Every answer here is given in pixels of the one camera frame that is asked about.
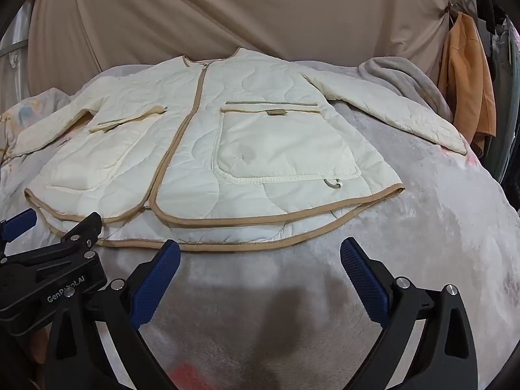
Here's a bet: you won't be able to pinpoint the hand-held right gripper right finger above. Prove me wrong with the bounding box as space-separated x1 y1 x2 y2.
340 237 479 390

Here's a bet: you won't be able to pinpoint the beige backdrop cloth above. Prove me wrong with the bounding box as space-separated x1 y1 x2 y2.
26 0 452 90

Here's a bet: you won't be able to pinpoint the orange hanging garment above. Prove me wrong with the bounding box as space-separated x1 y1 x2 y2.
438 11 497 153

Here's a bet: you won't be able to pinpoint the white metal frame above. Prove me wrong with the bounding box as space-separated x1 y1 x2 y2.
0 28 30 104

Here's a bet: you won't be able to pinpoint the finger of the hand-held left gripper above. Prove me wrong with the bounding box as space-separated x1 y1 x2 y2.
0 208 38 254
0 212 103 282

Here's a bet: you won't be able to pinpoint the grey floral blanket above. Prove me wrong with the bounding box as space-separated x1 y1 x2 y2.
0 56 520 390

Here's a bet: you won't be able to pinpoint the dark hanging clothes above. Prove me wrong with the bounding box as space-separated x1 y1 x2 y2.
475 0 520 216

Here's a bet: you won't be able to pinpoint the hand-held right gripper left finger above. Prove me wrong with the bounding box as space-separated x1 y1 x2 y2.
45 239 181 390

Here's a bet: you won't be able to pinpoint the cream quilted jacket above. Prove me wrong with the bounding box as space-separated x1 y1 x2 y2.
8 46 469 253

